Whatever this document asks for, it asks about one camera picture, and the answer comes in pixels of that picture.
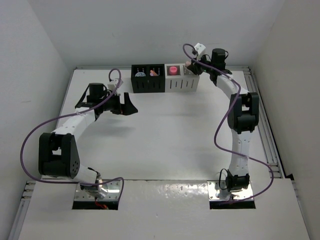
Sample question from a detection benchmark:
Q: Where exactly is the pink mini stapler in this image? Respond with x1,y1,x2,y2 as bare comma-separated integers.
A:
185,61,192,70

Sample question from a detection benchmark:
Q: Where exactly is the left aluminium frame rail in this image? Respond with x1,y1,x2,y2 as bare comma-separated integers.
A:
7,180,36,240

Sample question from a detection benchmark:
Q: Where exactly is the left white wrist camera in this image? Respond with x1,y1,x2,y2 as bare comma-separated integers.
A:
107,78,123,89

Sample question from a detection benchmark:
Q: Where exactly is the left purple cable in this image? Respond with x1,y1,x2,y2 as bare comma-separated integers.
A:
19,68,125,196

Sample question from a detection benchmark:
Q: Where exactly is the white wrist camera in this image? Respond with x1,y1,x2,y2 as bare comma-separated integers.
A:
107,78,123,89
192,43,206,57

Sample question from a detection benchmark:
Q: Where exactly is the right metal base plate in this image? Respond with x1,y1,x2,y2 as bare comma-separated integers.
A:
207,180,254,202

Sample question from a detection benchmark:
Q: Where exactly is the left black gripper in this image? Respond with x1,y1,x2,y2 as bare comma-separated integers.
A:
98,90,137,116

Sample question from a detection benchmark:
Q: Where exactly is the right aluminium frame rail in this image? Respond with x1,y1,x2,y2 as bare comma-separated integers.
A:
243,68,286,179

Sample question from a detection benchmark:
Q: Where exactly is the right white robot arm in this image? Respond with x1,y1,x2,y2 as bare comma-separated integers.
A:
187,43,259,192

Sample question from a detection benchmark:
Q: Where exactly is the aluminium frame rail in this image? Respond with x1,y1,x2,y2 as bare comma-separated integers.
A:
243,68,286,179
7,180,36,240

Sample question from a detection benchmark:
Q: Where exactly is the metal base plate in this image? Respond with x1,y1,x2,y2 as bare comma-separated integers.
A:
207,180,254,202
74,180,122,202

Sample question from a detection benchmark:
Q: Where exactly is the pink crayon tube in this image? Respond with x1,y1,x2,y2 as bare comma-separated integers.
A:
167,66,179,76

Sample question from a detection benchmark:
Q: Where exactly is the white slotted container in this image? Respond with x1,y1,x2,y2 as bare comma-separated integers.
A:
164,63,200,93

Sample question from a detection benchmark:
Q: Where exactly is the blue cap glue stick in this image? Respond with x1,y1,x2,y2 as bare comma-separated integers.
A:
135,72,146,77

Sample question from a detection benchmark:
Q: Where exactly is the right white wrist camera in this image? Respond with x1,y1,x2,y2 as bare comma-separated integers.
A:
192,43,206,57

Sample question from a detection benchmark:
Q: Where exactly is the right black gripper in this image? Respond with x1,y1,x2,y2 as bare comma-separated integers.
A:
188,52,215,76

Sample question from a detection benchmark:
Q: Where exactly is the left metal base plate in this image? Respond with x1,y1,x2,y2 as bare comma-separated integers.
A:
74,180,122,202

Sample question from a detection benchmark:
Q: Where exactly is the black slotted container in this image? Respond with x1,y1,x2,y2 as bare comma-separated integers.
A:
130,64,165,93

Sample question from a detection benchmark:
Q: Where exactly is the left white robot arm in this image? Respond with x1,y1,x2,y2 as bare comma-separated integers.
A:
38,79,138,199

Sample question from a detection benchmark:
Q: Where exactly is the orange cap marker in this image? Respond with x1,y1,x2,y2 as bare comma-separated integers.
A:
150,70,158,76

